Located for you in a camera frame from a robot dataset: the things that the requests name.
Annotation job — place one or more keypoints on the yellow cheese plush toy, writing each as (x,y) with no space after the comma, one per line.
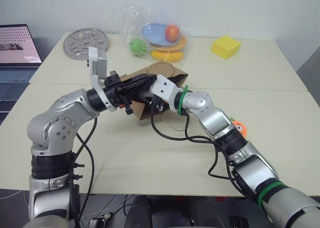
(225,47)

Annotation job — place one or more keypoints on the open laptop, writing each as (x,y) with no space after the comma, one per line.
(17,53)

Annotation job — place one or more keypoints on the brown paper bag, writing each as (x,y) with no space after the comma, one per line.
(175,79)

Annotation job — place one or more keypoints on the dark rounded shape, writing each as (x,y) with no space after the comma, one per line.
(140,211)

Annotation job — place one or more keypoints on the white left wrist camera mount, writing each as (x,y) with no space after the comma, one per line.
(98,63)

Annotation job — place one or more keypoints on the blue toy plate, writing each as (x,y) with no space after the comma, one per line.
(153,33)

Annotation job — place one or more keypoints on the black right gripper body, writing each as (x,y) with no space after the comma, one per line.
(147,81)

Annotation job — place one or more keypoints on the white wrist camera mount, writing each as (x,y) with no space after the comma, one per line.
(165,89)
(98,63)

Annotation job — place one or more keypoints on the clear plastic bag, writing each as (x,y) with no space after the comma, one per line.
(130,20)

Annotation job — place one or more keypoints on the orange toy plate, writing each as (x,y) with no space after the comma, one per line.
(181,45)

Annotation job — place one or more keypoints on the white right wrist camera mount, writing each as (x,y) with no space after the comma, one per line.
(165,89)

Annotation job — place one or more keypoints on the round perforated metal plate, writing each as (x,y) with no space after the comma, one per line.
(85,43)

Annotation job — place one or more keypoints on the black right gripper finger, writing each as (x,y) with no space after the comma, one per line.
(142,96)
(130,82)

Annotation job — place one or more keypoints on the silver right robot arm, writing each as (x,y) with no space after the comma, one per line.
(215,120)

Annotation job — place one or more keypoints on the green toy apple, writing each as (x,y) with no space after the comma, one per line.
(137,47)

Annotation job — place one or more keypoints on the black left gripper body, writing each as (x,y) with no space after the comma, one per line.
(112,90)

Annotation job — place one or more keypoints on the small grey power adapter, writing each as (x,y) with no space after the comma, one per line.
(100,219)

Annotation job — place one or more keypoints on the orange plush toy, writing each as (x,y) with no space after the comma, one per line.
(240,128)

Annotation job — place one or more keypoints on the yellow toy banana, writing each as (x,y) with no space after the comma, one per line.
(166,56)

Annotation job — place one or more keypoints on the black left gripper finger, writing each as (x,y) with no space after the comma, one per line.
(126,96)

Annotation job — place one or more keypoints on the red toy apple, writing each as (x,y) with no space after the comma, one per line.
(172,33)

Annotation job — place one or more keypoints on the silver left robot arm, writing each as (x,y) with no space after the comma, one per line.
(62,118)

